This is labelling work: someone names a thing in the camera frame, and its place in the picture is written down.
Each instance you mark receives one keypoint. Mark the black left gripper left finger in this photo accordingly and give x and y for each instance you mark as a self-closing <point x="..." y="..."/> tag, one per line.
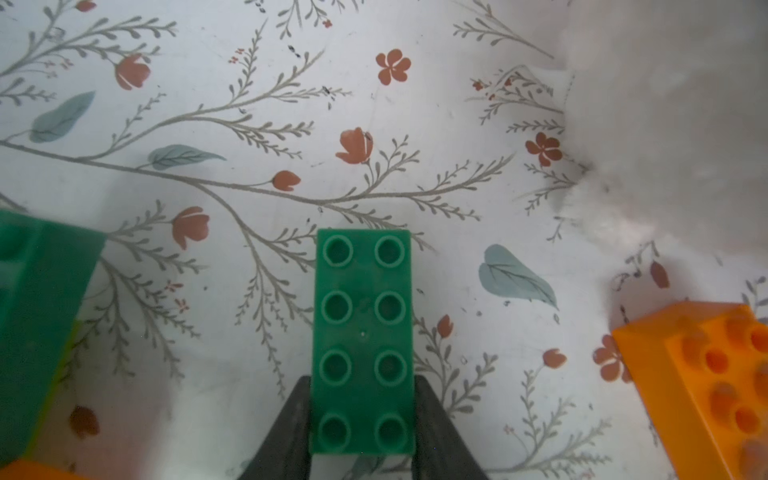
<point x="284" y="453"/>

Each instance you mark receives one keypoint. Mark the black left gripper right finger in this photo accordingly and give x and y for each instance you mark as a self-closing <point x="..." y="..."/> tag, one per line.
<point x="440" y="452"/>

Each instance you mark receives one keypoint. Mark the dark green lego brick back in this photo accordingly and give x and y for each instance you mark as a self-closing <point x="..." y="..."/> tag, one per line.
<point x="362" y="380"/>

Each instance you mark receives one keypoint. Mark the dark green lego brick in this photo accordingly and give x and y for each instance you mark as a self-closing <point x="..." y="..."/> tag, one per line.
<point x="362" y="380"/>
<point x="45" y="270"/>

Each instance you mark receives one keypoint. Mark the orange lego brick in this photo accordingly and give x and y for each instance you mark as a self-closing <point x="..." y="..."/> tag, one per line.
<point x="22" y="469"/>
<point x="701" y="371"/>

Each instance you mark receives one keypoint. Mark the white pink plush toy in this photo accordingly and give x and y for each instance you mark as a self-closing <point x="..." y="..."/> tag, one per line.
<point x="668" y="110"/>

